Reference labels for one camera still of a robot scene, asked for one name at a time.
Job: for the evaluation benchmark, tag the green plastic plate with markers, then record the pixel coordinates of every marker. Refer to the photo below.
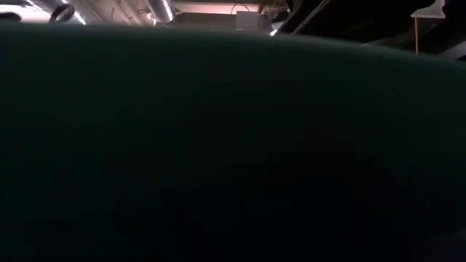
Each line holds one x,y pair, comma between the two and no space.
218,145

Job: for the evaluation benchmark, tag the white ceiling panel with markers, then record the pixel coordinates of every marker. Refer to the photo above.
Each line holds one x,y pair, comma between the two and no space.
429,11

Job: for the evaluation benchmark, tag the yellow vertical pole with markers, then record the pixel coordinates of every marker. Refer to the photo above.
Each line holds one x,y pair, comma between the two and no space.
416,34

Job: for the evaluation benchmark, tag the grey ceiling box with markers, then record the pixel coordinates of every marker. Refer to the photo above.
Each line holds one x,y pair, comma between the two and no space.
247,21

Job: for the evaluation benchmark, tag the silver ventilation duct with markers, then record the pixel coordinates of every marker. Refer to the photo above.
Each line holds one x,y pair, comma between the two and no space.
162,9

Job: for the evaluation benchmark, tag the black round ceiling fixture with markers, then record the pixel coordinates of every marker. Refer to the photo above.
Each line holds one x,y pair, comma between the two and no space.
62,12

